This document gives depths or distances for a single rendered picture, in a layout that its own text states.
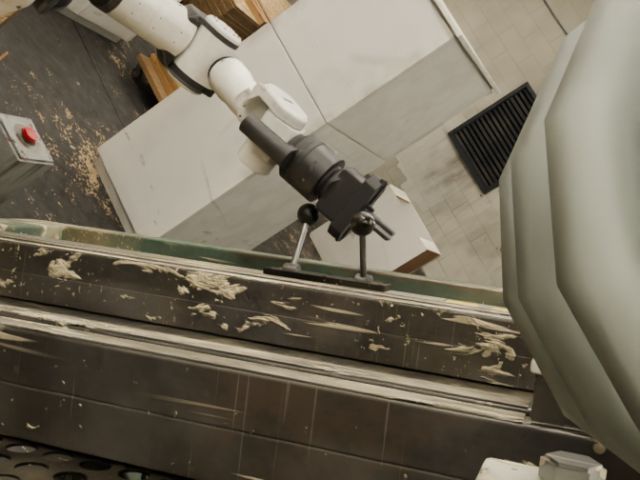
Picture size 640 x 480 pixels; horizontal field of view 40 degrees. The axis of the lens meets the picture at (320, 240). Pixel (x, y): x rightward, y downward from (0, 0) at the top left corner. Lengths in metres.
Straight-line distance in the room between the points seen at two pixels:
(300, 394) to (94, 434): 0.13
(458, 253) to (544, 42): 2.43
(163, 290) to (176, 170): 2.98
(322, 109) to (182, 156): 0.70
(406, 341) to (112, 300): 0.36
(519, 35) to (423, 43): 6.24
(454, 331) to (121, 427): 0.47
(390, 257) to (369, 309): 5.37
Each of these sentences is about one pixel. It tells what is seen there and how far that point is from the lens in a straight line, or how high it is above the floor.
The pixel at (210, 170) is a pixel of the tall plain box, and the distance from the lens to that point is 3.92.
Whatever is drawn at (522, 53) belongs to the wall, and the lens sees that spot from 9.82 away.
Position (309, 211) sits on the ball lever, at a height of 1.42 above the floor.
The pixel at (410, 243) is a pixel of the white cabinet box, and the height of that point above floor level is 0.65.
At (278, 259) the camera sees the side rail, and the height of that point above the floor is 1.27.
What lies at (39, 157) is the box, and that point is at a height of 0.93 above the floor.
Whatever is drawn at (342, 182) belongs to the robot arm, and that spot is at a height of 1.50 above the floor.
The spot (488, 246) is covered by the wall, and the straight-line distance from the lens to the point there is 9.45.
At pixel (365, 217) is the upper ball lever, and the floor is 1.52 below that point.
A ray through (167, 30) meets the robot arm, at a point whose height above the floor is 1.36.
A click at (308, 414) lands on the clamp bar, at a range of 0.49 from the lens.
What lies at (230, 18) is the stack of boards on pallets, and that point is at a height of 0.35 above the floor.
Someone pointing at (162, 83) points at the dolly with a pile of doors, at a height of 0.14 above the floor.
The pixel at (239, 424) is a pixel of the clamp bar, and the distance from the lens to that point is 0.51.
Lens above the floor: 1.79
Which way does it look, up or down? 15 degrees down
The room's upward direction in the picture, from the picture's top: 57 degrees clockwise
